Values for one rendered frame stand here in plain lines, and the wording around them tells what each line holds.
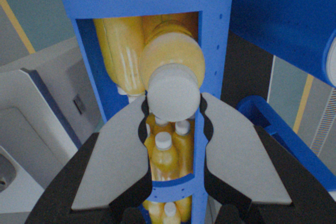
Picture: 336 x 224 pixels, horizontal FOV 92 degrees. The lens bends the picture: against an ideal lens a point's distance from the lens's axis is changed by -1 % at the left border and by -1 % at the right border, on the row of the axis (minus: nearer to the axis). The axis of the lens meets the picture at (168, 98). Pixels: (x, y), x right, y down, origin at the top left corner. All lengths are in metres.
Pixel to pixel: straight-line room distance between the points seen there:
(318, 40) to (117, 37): 0.51
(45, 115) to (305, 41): 0.72
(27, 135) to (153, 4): 0.41
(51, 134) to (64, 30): 1.29
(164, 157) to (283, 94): 1.73
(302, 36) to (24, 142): 0.79
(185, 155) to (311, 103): 1.93
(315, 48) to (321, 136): 2.17
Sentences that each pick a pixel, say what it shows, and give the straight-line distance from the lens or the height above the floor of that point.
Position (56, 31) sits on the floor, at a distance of 1.74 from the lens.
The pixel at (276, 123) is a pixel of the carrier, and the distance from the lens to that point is 1.39.
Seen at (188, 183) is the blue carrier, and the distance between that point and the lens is 0.43.
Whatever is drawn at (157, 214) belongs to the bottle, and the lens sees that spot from 0.75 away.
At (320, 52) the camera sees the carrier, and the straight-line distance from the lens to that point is 0.60.
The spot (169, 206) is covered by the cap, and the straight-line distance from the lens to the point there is 0.67.
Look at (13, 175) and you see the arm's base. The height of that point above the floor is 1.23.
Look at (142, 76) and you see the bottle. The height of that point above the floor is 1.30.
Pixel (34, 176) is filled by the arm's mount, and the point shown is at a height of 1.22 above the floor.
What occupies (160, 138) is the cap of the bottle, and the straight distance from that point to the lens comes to 0.40.
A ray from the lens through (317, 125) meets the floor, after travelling 2.55.
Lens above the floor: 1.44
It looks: 59 degrees down
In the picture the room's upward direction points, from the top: 179 degrees counter-clockwise
